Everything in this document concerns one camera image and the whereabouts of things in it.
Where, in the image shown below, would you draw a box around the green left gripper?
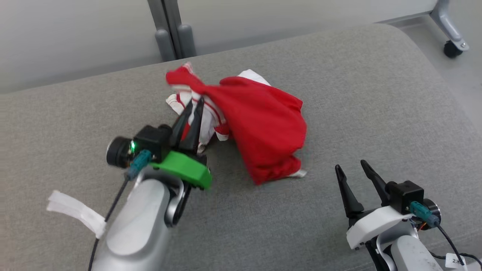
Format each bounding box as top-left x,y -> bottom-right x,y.
107,97 -> 212,190

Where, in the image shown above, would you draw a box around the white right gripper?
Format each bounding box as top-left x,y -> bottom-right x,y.
335,160 -> 442,251

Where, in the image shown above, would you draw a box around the red basketball jersey white sleeves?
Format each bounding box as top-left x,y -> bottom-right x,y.
205,70 -> 307,186

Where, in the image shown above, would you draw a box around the grey fabric sofa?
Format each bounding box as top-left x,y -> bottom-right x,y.
0,23 -> 482,271

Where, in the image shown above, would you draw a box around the white tape strip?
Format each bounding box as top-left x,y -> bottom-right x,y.
46,190 -> 107,239

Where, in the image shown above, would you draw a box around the black caster wheel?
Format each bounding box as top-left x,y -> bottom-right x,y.
443,40 -> 463,59

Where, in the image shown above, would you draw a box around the grey metal stand leg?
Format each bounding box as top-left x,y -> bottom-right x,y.
429,0 -> 470,51

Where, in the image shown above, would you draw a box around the black left cable teal connector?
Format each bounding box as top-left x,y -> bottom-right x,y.
88,150 -> 152,271

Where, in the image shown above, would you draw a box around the grey metal partition post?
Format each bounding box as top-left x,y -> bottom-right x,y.
163,0 -> 197,59
147,0 -> 177,62

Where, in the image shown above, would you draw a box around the white printed cable tag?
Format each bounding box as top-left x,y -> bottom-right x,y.
445,253 -> 468,270

